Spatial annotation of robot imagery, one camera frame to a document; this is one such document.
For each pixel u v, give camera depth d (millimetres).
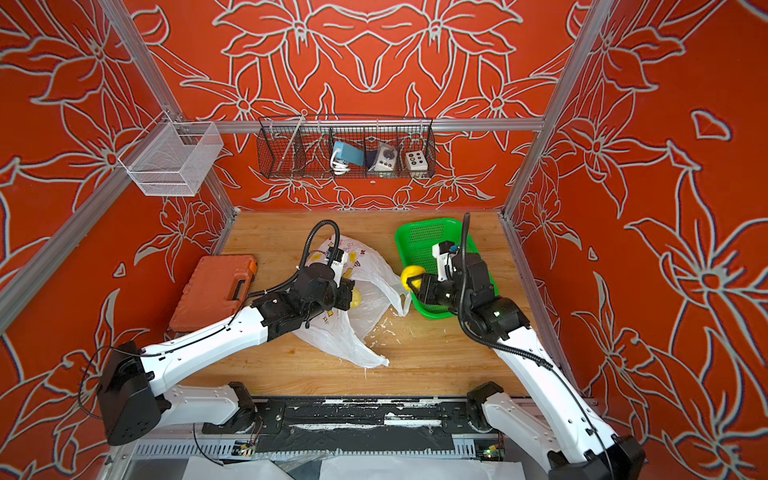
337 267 681
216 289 927
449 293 598
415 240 1070
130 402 385
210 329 483
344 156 854
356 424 728
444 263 643
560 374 429
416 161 946
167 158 902
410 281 705
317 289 577
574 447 375
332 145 868
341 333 753
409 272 719
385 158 905
